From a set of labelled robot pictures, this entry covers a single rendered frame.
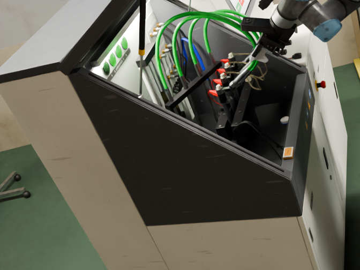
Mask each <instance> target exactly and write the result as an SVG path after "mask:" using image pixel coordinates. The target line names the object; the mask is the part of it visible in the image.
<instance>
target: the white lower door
mask: <svg viewBox="0 0 360 270"><path fill-rule="evenodd" d="M303 214H304V217H305V221H306V224H307V228H308V230H309V234H310V237H311V241H312V244H313V247H314V251H315V253H316V256H317V260H318V264H319V267H320V270H342V265H343V227H344V218H343V214H342V209H341V205H340V201H339V197H338V193H337V190H336V186H335V182H334V178H333V174H332V170H331V165H330V162H329V158H328V154H327V150H326V146H325V142H324V138H323V133H322V130H321V126H320V122H319V118H318V114H317V110H316V106H315V105H314V113H313V122H312V132H311V141H310V150H309V160H308V165H307V175H306V184H305V193H304V202H303Z"/></svg>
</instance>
